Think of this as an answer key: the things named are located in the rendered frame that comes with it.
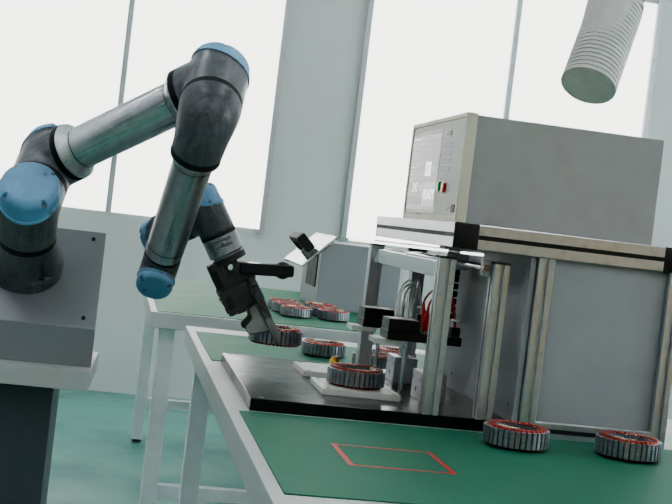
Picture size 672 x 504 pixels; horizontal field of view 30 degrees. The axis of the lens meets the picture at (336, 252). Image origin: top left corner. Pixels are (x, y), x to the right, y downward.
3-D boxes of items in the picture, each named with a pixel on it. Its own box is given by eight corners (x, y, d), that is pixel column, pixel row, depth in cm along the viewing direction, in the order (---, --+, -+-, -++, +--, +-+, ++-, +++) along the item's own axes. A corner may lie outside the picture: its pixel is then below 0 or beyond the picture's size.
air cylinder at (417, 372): (418, 401, 239) (422, 372, 239) (409, 394, 246) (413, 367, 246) (444, 403, 240) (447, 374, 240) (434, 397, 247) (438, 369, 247)
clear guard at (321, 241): (301, 266, 219) (305, 232, 219) (284, 259, 243) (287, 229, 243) (480, 286, 225) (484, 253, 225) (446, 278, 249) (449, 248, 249)
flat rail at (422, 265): (441, 278, 223) (443, 261, 223) (372, 261, 284) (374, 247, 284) (447, 279, 223) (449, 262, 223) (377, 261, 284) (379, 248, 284)
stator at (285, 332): (250, 344, 255) (253, 326, 255) (245, 338, 267) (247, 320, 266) (304, 350, 257) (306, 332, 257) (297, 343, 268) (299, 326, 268)
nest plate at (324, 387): (321, 394, 232) (322, 387, 232) (309, 382, 247) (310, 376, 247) (400, 402, 234) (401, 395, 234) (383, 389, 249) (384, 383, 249)
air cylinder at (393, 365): (391, 382, 263) (394, 356, 263) (384, 377, 270) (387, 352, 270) (415, 384, 264) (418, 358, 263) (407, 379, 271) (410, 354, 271)
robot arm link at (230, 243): (234, 228, 263) (237, 229, 255) (243, 248, 264) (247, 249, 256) (201, 243, 262) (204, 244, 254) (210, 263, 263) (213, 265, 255)
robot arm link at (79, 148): (-7, 178, 248) (218, 69, 226) (14, 133, 259) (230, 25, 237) (32, 219, 254) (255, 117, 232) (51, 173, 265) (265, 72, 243)
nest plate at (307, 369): (303, 376, 256) (303, 370, 256) (293, 366, 270) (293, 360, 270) (374, 383, 258) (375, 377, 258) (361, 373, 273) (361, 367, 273)
